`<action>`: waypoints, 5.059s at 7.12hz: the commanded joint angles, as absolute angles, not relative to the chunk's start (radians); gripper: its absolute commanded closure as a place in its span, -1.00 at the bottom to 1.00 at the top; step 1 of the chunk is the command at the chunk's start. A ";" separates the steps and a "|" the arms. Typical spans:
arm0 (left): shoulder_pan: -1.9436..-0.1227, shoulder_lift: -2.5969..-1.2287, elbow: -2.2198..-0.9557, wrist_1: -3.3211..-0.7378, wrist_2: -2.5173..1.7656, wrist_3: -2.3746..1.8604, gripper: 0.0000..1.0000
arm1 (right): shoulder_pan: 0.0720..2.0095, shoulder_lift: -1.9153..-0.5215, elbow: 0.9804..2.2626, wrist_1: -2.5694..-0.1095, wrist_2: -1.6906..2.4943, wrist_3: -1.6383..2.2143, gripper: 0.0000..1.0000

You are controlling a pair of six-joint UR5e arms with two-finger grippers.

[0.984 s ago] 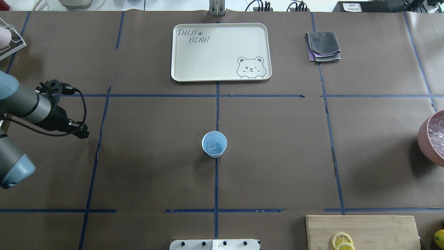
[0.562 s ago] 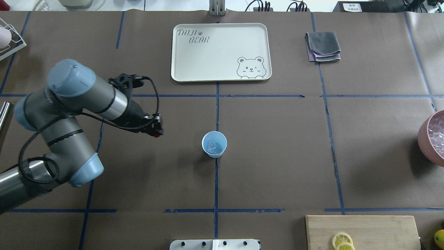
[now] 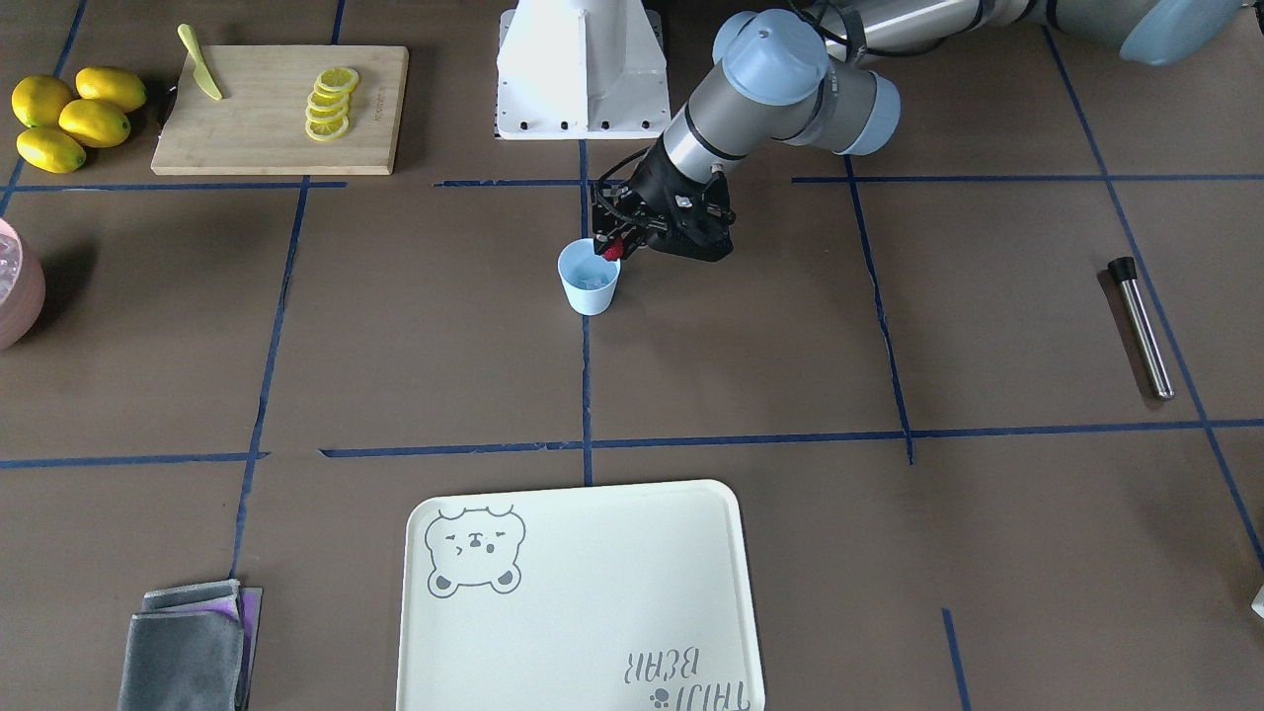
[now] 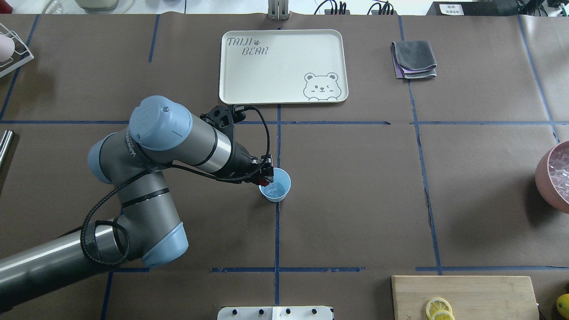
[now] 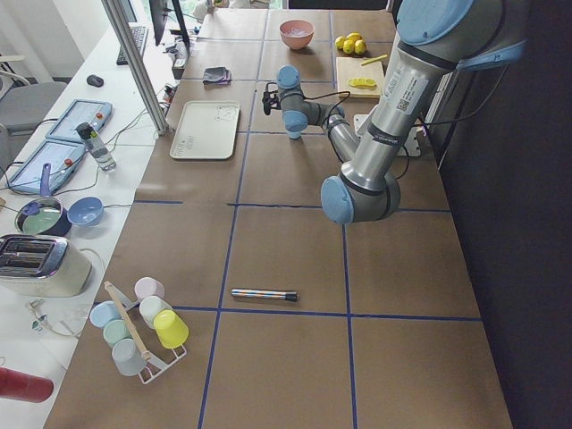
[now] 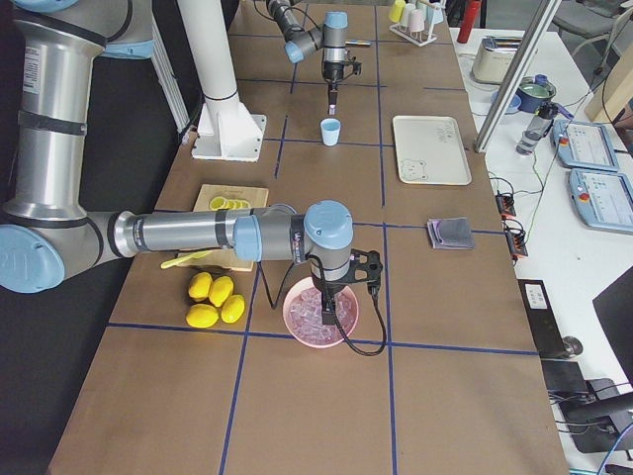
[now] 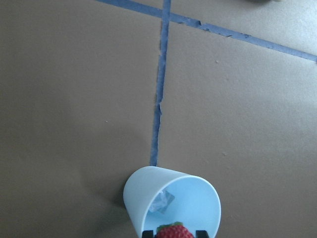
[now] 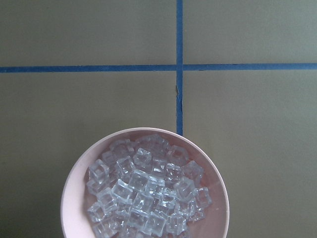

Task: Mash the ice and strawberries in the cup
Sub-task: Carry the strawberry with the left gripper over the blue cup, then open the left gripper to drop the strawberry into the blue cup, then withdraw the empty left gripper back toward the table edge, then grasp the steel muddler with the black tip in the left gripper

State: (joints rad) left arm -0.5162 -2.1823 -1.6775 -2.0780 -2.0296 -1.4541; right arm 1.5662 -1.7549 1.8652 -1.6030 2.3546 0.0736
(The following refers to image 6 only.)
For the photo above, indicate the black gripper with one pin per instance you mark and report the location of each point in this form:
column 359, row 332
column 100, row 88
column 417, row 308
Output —
column 328, row 293
column 332, row 75

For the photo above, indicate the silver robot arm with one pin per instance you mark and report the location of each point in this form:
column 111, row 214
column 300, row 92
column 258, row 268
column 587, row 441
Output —
column 52, row 238
column 301, row 43

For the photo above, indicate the pink bowl of ice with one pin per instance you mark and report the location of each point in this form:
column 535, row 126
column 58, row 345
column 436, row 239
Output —
column 302, row 314

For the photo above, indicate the light blue plastic cup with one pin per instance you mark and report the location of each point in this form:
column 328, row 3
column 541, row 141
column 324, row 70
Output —
column 330, row 131

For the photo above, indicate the yellow cup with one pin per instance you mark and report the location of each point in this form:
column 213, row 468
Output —
column 396, row 11

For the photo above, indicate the pink cup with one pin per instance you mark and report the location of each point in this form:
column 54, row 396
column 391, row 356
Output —
column 414, row 20

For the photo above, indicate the white cup rack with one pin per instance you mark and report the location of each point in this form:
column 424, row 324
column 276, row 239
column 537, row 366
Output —
column 434, row 15

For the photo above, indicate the steel muddler black tip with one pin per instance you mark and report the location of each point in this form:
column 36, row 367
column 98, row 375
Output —
column 358, row 44

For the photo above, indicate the yellow lemon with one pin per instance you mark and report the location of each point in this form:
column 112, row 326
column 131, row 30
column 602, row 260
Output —
column 220, row 290
column 233, row 309
column 199, row 286
column 202, row 316

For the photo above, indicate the cream bear tray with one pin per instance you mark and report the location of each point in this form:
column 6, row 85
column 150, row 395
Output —
column 430, row 151

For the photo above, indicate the bamboo cutting board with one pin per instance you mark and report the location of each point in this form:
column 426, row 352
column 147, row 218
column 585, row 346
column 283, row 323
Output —
column 225, row 258

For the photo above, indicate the yellow plastic knife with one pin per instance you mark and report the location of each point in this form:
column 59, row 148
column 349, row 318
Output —
column 184, row 258

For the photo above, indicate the grey folded cloth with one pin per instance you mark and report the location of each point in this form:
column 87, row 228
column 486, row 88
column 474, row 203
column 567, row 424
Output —
column 450, row 233

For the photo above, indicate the lemon slices row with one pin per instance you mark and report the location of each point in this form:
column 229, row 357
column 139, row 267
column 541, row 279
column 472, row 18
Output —
column 222, row 203

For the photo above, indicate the red bottle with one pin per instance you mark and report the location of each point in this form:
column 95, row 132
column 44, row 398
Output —
column 471, row 11

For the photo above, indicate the cream toaster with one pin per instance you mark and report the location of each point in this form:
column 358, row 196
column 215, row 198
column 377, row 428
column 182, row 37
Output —
column 493, row 58

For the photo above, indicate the blue bowl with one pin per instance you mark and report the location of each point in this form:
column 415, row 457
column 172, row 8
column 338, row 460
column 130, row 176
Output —
column 514, row 104

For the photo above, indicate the blue saucepan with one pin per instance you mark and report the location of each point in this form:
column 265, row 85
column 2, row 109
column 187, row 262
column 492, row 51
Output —
column 533, row 91

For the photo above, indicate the clear water bottle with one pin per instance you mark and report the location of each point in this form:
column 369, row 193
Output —
column 538, row 128

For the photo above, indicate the blue teach pendant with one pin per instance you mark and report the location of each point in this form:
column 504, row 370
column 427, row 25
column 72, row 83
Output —
column 603, row 199
column 584, row 145

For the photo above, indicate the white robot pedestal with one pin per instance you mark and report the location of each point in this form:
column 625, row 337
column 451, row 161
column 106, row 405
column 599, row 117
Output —
column 227, row 130

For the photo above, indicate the aluminium frame post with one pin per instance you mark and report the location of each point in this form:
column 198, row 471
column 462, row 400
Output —
column 518, row 67

